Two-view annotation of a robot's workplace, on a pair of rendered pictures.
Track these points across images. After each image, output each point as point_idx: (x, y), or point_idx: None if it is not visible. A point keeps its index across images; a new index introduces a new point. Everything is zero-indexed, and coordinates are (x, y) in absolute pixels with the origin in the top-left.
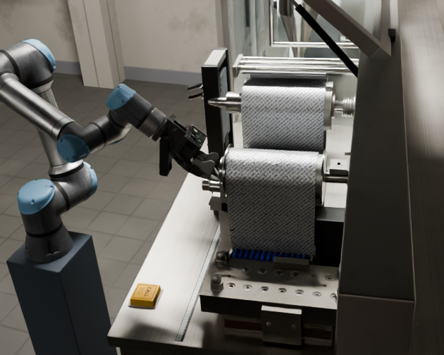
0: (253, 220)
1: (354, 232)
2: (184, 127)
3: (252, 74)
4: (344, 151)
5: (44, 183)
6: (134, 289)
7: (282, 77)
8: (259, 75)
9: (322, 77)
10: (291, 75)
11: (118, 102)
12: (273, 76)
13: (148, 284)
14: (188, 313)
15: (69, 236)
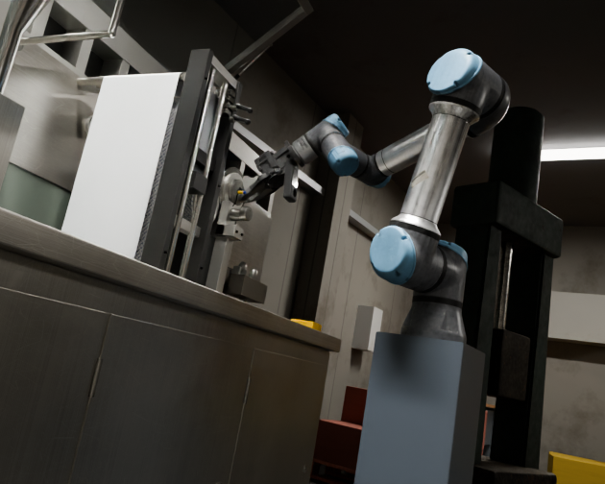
0: (213, 234)
1: None
2: (277, 152)
3: (173, 89)
4: None
5: None
6: (316, 323)
7: (141, 93)
8: (165, 90)
9: (104, 93)
10: (133, 91)
11: (336, 132)
12: (150, 92)
13: (302, 320)
14: None
15: (403, 322)
